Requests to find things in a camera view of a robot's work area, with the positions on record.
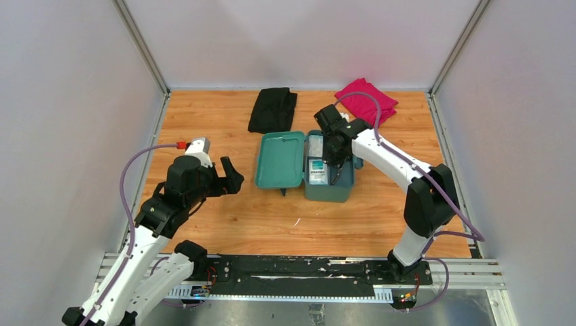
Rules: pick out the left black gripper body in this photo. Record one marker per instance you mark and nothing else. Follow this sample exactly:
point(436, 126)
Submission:
point(206, 187)

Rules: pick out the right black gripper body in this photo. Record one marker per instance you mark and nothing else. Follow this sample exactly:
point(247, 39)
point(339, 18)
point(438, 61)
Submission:
point(330, 155)

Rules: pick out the teal white sachet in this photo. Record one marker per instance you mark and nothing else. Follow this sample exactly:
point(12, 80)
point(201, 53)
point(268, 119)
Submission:
point(317, 172)

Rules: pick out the teal medicine box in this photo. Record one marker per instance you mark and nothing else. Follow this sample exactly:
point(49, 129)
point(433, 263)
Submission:
point(281, 165)

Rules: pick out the dark teal divided tray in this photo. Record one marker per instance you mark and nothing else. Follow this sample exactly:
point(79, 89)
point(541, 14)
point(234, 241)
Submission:
point(338, 177)

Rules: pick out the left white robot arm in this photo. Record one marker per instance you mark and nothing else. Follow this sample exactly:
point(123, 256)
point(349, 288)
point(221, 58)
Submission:
point(130, 291)

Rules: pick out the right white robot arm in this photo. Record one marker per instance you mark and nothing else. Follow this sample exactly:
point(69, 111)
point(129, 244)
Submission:
point(431, 200)

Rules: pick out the pink folded cloth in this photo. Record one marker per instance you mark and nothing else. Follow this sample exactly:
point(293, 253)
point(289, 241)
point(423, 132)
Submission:
point(362, 99)

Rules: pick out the black folded cloth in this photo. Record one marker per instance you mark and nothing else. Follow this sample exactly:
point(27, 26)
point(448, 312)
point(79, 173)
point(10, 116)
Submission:
point(273, 111)

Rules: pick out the black metal base rail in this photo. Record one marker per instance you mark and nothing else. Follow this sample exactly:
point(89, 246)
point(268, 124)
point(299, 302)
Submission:
point(269, 278)

